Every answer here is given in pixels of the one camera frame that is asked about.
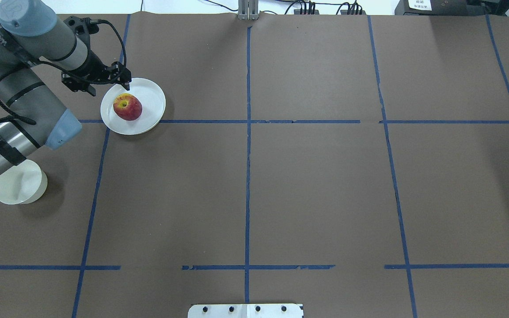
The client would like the red yellow apple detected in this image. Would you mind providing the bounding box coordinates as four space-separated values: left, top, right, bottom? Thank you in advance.
113 93 143 121

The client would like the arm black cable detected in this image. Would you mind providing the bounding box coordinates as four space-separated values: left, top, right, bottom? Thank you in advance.
0 19 128 126

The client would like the black computer box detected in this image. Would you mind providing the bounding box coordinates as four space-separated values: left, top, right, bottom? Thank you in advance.
394 0 485 16

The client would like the brown paper table mat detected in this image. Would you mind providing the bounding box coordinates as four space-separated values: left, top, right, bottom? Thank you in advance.
0 12 509 318

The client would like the aluminium frame post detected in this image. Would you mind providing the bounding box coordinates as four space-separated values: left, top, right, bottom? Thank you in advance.
237 0 260 21

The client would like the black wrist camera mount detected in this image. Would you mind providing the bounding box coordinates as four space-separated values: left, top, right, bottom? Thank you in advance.
63 16 99 48

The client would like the near orange black connector box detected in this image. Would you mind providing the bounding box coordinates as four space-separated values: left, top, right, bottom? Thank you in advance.
336 0 366 15

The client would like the far orange black connector box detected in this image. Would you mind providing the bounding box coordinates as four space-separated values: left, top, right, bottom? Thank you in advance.
288 0 319 15

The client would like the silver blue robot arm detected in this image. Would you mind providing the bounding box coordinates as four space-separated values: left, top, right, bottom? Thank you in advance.
0 0 133 175

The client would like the white camera stand pedestal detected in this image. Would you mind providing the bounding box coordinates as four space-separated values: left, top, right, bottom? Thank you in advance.
187 303 304 318

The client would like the white bowl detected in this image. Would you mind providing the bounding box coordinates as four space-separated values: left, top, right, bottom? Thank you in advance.
0 159 48 205

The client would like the white plate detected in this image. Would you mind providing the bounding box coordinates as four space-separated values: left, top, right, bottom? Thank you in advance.
100 78 166 135

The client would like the orange black connector box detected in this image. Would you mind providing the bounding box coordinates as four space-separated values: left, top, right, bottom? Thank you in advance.
336 0 366 15
288 0 319 15

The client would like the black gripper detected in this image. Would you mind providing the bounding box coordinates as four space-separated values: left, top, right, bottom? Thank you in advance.
62 61 133 97

